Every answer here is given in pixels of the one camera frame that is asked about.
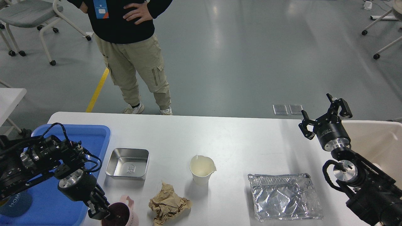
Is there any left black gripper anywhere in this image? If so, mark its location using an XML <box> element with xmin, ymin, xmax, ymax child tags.
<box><xmin>58</xmin><ymin>171</ymin><xmax>114</xmax><ymax>220</ymax></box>

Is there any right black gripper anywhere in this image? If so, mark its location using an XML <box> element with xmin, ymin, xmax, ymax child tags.
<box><xmin>298</xmin><ymin>93</ymin><xmax>353</xmax><ymax>152</ymax></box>

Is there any pink HOME mug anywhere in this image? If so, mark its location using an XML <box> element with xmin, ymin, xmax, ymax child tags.
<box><xmin>101</xmin><ymin>195</ymin><xmax>139</xmax><ymax>226</ymax></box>

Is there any square stainless steel dish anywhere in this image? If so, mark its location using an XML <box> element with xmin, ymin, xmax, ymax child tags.
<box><xmin>105</xmin><ymin>148</ymin><xmax>150</xmax><ymax>180</ymax></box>

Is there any dark teal HOME mug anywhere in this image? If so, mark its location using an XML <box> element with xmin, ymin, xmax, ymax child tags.
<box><xmin>0</xmin><ymin>191</ymin><xmax>32</xmax><ymax>217</ymax></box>

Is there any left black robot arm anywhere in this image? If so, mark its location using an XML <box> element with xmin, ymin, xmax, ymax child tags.
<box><xmin>0</xmin><ymin>125</ymin><xmax>116</xmax><ymax>220</ymax></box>

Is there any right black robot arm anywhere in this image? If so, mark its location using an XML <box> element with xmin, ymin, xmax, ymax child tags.
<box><xmin>298</xmin><ymin>94</ymin><xmax>402</xmax><ymax>226</ymax></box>

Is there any person's left hand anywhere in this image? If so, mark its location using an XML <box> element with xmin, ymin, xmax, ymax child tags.
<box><xmin>123</xmin><ymin>1</ymin><xmax>153</xmax><ymax>25</ymax></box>

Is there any person's right hand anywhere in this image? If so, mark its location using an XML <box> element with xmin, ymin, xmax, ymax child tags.
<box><xmin>79</xmin><ymin>2</ymin><xmax>88</xmax><ymax>14</ymax></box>

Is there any silver floor plate right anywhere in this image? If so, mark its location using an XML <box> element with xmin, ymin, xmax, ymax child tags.
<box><xmin>289</xmin><ymin>104</ymin><xmax>303</xmax><ymax>115</ymax></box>

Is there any silver floor plate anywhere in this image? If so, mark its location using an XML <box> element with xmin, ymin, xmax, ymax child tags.
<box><xmin>289</xmin><ymin>104</ymin><xmax>303</xmax><ymax>115</ymax></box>
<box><xmin>272</xmin><ymin>104</ymin><xmax>289</xmax><ymax>116</ymax></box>

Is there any blue plastic tray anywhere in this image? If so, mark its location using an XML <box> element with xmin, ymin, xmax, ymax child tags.
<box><xmin>1</xmin><ymin>124</ymin><xmax>110</xmax><ymax>226</ymax></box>

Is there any silver floor plate left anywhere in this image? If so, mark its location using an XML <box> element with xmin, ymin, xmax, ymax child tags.
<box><xmin>272</xmin><ymin>104</ymin><xmax>289</xmax><ymax>116</ymax></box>

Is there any white plastic bin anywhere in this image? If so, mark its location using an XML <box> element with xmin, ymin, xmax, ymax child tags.
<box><xmin>343</xmin><ymin>121</ymin><xmax>402</xmax><ymax>188</ymax></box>

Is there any crumpled brown paper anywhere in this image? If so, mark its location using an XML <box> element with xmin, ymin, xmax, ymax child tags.
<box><xmin>148</xmin><ymin>182</ymin><xmax>193</xmax><ymax>226</ymax></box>

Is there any aluminium foil container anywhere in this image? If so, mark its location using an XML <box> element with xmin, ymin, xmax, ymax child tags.
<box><xmin>247</xmin><ymin>173</ymin><xmax>323</xmax><ymax>222</ymax></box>

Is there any white paper cup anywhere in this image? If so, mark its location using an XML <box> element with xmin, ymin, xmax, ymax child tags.
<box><xmin>189</xmin><ymin>155</ymin><xmax>217</xmax><ymax>186</ymax></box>

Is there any white chair base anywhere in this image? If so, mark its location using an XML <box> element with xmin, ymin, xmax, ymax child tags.
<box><xmin>361</xmin><ymin>0</ymin><xmax>402</xmax><ymax>60</ymax></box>

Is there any white side table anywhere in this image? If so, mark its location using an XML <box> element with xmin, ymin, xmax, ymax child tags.
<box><xmin>0</xmin><ymin>88</ymin><xmax>27</xmax><ymax>136</ymax></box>

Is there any person in black sweater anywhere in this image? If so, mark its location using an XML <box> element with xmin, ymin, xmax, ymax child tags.
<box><xmin>70</xmin><ymin>0</ymin><xmax>172</xmax><ymax>115</ymax></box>

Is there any blue ID badge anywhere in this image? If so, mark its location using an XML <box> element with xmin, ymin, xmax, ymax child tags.
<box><xmin>93</xmin><ymin>0</ymin><xmax>109</xmax><ymax>19</ymax></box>

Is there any grey office chair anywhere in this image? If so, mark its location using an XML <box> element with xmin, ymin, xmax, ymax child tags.
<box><xmin>0</xmin><ymin>0</ymin><xmax>92</xmax><ymax>66</ymax></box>

